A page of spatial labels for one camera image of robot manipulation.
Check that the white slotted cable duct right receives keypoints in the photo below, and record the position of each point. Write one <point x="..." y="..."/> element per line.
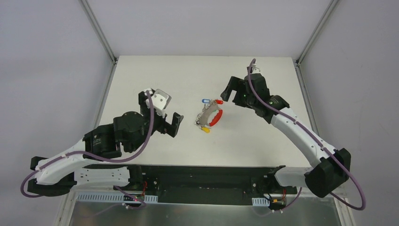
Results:
<point x="260" y="202"/>

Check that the keyring bunch with tags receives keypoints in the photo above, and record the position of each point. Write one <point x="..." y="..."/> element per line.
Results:
<point x="209" y="116"/>

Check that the aluminium frame post left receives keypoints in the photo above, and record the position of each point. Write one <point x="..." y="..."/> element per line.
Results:
<point x="98" y="30"/>

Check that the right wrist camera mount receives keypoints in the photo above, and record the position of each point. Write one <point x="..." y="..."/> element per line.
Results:
<point x="253" y="69"/>

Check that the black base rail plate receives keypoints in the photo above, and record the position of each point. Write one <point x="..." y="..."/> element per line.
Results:
<point x="205" y="185"/>

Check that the white slotted cable duct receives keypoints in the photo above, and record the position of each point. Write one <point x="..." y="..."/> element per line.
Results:
<point x="104" y="197"/>
<point x="260" y="202"/>

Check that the aluminium frame post right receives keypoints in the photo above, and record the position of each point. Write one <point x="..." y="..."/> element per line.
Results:
<point x="317" y="30"/>

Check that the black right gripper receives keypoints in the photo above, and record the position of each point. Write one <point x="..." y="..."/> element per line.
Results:
<point x="242" y="93"/>

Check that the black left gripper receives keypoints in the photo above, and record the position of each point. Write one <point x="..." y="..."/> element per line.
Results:
<point x="161" y="119"/>

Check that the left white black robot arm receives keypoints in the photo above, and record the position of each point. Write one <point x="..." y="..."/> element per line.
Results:
<point x="101" y="157"/>

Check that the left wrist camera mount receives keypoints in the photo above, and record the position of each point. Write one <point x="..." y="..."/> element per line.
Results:
<point x="160" y="100"/>

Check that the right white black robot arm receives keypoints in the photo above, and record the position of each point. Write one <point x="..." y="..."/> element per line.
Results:
<point x="325" y="173"/>

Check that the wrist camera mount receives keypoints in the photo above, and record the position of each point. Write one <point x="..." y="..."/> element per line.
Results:
<point x="253" y="69"/>
<point x="160" y="100"/>

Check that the aluminium frame post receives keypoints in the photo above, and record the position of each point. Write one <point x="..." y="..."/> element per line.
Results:
<point x="317" y="30"/>
<point x="98" y="30"/>

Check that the white slotted cable duct left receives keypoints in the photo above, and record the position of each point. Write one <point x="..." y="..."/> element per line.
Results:
<point x="104" y="197"/>

